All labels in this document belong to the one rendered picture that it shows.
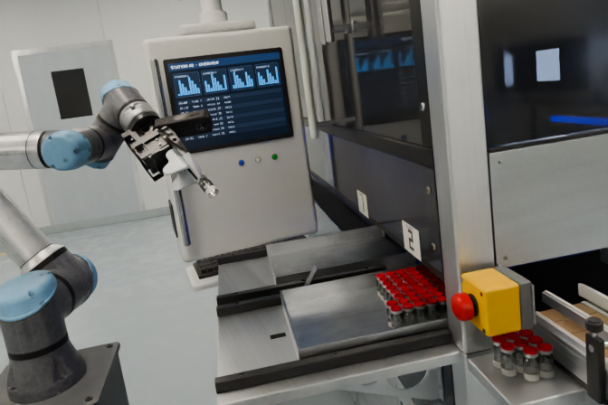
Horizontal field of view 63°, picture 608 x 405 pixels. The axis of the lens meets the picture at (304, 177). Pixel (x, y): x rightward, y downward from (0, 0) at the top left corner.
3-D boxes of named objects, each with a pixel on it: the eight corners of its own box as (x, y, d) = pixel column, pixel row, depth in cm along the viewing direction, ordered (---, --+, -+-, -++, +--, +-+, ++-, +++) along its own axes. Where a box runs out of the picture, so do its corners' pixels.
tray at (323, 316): (429, 276, 113) (428, 261, 113) (489, 328, 88) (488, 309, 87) (281, 305, 108) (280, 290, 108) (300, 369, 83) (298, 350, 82)
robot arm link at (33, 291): (-8, 357, 100) (-25, 295, 98) (31, 325, 114) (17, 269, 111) (49, 352, 100) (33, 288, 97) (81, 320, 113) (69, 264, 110)
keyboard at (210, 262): (305, 240, 177) (304, 232, 177) (319, 249, 164) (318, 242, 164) (193, 266, 165) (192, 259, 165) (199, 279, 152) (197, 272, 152)
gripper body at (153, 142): (156, 184, 99) (130, 152, 105) (194, 162, 101) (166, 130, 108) (142, 160, 93) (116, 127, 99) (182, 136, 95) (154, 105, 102)
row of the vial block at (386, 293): (385, 292, 108) (384, 272, 107) (418, 330, 90) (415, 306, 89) (375, 294, 107) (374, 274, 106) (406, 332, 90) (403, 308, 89)
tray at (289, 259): (382, 235, 146) (380, 224, 146) (415, 265, 121) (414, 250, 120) (267, 257, 142) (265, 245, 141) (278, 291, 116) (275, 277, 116)
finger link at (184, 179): (186, 208, 94) (163, 178, 99) (213, 191, 96) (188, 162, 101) (182, 200, 92) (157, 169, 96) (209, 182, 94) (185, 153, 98)
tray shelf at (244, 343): (377, 237, 151) (376, 231, 151) (506, 352, 83) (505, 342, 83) (219, 266, 145) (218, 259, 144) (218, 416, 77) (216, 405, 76)
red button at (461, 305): (472, 310, 75) (470, 286, 75) (486, 322, 71) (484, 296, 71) (449, 315, 75) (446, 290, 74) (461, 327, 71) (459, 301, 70)
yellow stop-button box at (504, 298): (506, 307, 78) (503, 264, 77) (534, 328, 71) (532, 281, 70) (460, 316, 77) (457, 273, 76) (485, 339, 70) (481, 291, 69)
